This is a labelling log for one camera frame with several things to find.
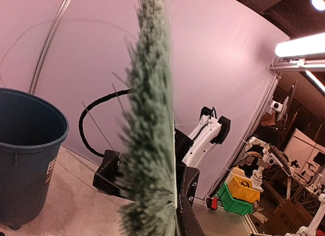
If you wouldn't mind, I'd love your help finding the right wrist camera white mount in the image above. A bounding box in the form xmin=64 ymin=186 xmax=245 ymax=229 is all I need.
xmin=182 ymin=107 xmax=231 ymax=167

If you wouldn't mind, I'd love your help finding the black camera cable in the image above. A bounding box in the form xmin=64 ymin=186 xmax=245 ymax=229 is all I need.
xmin=78 ymin=88 xmax=134 ymax=158

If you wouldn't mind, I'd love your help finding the yellow storage bin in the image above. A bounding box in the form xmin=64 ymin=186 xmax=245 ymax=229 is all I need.
xmin=225 ymin=172 xmax=261 ymax=203

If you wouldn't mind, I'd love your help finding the light green hand brush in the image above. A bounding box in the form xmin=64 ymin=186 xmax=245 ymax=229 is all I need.
xmin=116 ymin=0 xmax=177 ymax=235

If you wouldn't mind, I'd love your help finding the green storage bin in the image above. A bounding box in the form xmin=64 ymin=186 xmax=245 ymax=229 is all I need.
xmin=217 ymin=183 xmax=253 ymax=215

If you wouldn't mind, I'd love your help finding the left aluminium frame post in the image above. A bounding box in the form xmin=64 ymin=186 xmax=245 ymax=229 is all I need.
xmin=28 ymin=0 xmax=72 ymax=94

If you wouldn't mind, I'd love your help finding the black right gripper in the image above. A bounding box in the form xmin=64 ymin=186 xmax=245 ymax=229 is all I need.
xmin=92 ymin=129 xmax=200 ymax=236

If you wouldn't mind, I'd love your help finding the teal plastic trash bin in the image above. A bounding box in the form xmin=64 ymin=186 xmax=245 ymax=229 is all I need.
xmin=1 ymin=88 xmax=69 ymax=230

